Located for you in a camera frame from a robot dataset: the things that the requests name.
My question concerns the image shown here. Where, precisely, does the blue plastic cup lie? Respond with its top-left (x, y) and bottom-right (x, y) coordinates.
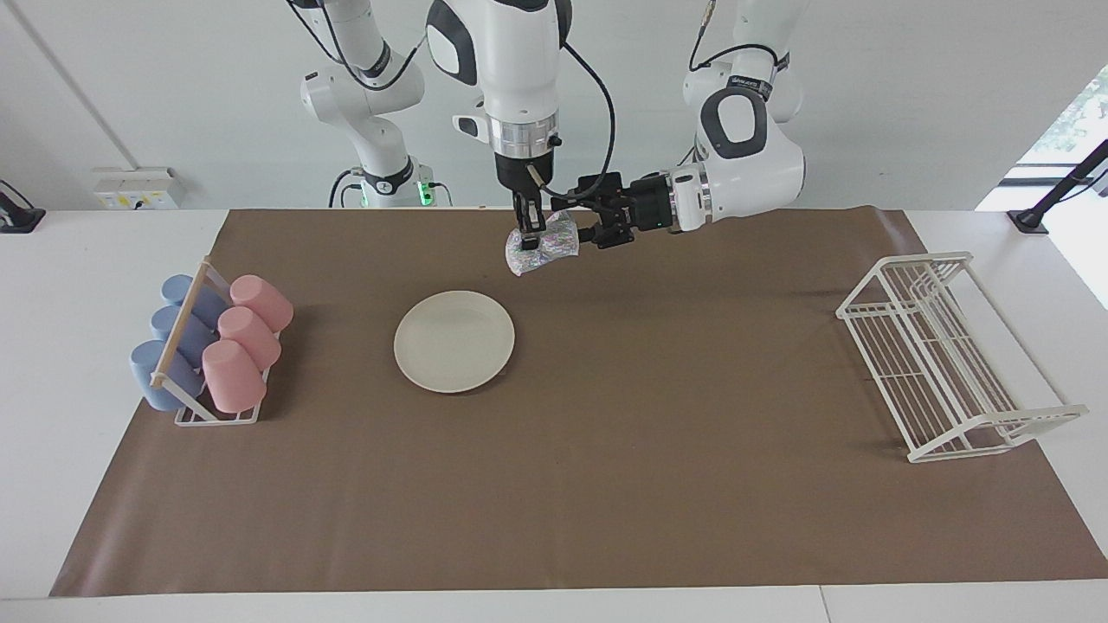
top-left (151, 305), bottom-right (219, 364)
top-left (162, 274), bottom-right (231, 330)
top-left (130, 339), bottom-right (205, 412)

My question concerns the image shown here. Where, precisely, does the clear plastic wrapper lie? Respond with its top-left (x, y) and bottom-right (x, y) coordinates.
top-left (505, 210), bottom-right (580, 278)

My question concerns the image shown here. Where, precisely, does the cream round plate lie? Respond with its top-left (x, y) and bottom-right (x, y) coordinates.
top-left (394, 290), bottom-right (517, 395)

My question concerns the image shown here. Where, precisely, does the white wire dish rack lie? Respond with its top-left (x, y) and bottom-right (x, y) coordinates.
top-left (835, 251), bottom-right (1090, 464)

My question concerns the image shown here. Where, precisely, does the cup rack with wooden bar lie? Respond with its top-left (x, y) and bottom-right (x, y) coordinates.
top-left (150, 257), bottom-right (282, 427)

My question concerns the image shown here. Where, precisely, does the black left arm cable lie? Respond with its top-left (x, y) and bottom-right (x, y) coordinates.
top-left (688, 0), bottom-right (784, 74)

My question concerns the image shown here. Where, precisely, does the white wall outlet box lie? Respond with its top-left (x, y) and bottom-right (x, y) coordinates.
top-left (93, 167), bottom-right (184, 211)

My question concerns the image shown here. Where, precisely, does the black table clamp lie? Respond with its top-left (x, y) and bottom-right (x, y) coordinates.
top-left (0, 179), bottom-right (47, 234)

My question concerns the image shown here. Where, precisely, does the brown paper table mat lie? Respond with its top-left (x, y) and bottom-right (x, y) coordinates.
top-left (49, 206), bottom-right (1108, 598)

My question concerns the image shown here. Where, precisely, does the bright window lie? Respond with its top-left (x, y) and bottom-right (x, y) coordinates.
top-left (1004, 65), bottom-right (1108, 187)

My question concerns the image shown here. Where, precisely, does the pink plastic cup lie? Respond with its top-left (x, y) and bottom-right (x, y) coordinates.
top-left (229, 274), bottom-right (295, 334)
top-left (216, 306), bottom-right (283, 371)
top-left (202, 339), bottom-right (267, 414)

